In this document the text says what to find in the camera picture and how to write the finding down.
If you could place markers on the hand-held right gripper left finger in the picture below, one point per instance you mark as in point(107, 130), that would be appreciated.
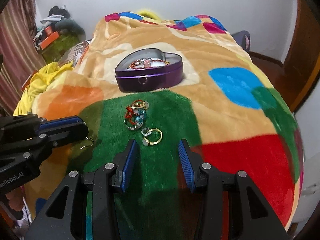
point(128, 165)

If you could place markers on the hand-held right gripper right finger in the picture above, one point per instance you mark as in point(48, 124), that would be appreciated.
point(186, 165)

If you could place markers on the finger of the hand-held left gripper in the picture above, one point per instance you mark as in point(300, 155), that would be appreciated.
point(60, 123)
point(67, 135)

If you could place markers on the silver earring hook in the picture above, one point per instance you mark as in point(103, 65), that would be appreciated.
point(88, 143)

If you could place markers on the purple heart-shaped tin box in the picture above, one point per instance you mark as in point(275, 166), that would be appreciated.
point(150, 78)

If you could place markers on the person's left hand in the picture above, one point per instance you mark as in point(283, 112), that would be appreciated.
point(15, 200)

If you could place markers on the yellow cloth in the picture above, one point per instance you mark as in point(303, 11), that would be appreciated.
point(42, 80)

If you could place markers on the colourful plush blanket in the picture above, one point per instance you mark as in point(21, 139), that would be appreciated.
point(225, 120)

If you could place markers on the leaf patterned cloth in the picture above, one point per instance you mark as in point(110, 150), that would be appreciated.
point(73, 51)

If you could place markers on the orange box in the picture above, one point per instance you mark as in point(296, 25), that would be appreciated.
point(48, 38)

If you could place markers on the striped curtain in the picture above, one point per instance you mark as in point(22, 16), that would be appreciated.
point(15, 42)

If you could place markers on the pile of clothes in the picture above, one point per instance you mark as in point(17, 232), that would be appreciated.
point(58, 20)

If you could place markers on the yellow pillow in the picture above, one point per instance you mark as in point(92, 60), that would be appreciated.
point(147, 13)

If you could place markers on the wooden door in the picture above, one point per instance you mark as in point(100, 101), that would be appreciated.
point(303, 55)

